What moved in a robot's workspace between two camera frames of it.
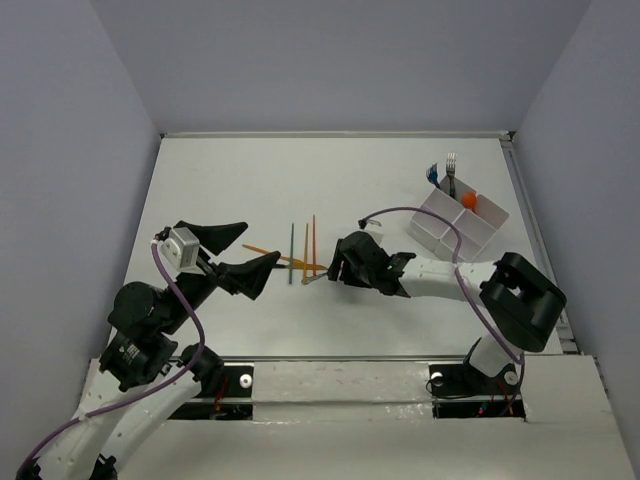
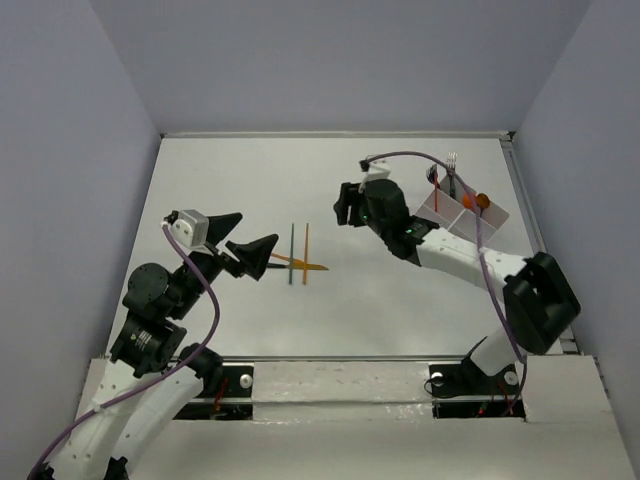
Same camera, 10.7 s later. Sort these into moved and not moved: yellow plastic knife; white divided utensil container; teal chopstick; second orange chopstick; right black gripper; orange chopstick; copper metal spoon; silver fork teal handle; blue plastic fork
Moved: right black gripper; orange chopstick; copper metal spoon
Not moved: second orange chopstick; silver fork teal handle; blue plastic fork; yellow plastic knife; white divided utensil container; teal chopstick
